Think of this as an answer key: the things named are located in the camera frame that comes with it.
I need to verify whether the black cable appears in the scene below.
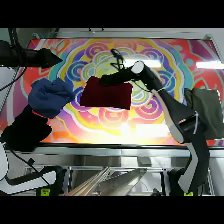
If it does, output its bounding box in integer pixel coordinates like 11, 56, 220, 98
0, 65, 27, 93

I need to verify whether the blue garment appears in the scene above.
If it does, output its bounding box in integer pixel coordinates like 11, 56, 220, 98
27, 77, 76, 120

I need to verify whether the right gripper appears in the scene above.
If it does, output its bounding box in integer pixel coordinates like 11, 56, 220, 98
99, 71, 135, 87

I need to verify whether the olive green garment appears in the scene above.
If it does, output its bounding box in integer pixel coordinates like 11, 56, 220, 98
184, 87, 224, 141

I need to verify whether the black garment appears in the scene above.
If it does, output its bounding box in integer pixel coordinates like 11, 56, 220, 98
0, 104, 53, 153

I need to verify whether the dark red T-shirt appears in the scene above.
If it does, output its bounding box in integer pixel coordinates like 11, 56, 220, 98
79, 76, 134, 111

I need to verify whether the silver frame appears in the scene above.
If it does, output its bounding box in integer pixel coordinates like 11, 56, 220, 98
0, 143, 224, 197

